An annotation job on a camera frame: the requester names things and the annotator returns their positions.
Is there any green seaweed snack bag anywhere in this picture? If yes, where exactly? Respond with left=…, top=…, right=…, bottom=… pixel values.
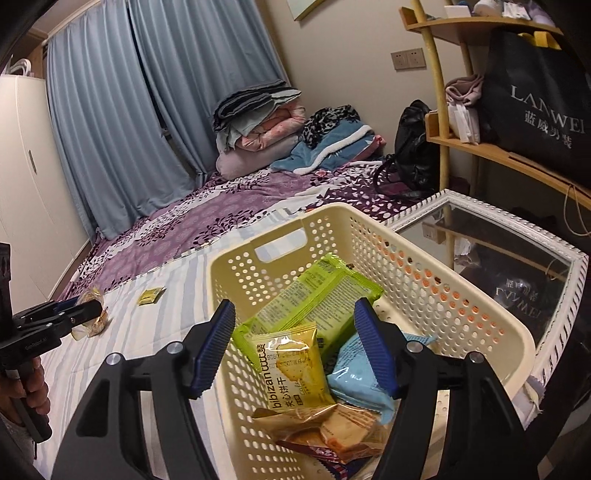
left=232, top=253, right=384, bottom=364

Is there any yellow bibizan biscuit packet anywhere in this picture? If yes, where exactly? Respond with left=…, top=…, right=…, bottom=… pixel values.
left=250, top=323, right=335, bottom=412

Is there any framed wall picture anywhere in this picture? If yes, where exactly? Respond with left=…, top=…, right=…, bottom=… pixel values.
left=287, top=0, right=324, bottom=21

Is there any orange foam puzzle mat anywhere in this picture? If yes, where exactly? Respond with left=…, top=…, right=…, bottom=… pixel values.
left=365, top=238, right=509, bottom=353

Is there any wooden bamboo shelf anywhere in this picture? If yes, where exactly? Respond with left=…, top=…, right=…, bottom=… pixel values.
left=400, top=1, right=590, bottom=208

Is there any striped white grey blanket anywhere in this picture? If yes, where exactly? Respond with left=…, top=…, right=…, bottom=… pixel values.
left=35, top=208, right=296, bottom=479

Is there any person left hand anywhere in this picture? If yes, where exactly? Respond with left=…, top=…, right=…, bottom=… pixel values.
left=0, top=357, right=50, bottom=425

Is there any pink folded cloth on shelf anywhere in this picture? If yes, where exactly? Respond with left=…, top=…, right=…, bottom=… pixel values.
left=445, top=74, right=484, bottom=107

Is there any cream perforated plastic basket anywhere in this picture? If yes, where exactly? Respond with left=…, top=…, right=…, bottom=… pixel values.
left=207, top=203, right=538, bottom=479

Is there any yellow small biscuit packet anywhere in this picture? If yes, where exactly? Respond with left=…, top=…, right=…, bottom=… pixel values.
left=137, top=287, right=166, bottom=306

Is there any black LANWEI tote bag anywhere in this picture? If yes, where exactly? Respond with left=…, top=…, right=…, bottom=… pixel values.
left=476, top=27, right=590, bottom=188

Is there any black backpack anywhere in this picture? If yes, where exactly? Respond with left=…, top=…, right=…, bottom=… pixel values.
left=373, top=99, right=440, bottom=202

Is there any purple floral bedsheet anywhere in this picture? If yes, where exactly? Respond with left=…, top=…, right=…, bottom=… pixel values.
left=58, top=161, right=415, bottom=300

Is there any wall power socket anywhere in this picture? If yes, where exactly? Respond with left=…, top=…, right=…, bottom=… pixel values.
left=391, top=48, right=427, bottom=71

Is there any blue grey curtain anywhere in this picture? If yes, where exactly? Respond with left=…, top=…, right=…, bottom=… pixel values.
left=47, top=1, right=286, bottom=239

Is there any dark blue cracker pack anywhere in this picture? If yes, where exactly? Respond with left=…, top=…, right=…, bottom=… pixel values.
left=320, top=457, right=370, bottom=480

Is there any white framed mirror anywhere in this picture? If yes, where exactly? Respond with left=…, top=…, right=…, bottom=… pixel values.
left=387, top=190, right=589, bottom=385

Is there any folded quilts pile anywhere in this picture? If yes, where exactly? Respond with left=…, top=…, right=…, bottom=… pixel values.
left=212, top=80, right=305, bottom=180

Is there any small clear pastry packet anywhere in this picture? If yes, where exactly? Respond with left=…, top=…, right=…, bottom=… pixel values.
left=71, top=286, right=110, bottom=341

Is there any light blue snack bag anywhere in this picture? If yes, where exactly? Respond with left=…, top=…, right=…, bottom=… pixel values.
left=327, top=331, right=438, bottom=425

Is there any blue folded clothes pile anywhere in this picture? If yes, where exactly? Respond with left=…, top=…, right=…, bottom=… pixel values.
left=270, top=104, right=386, bottom=176

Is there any tan waffle snack bag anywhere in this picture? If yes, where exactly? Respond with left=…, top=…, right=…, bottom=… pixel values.
left=252, top=403, right=390, bottom=464

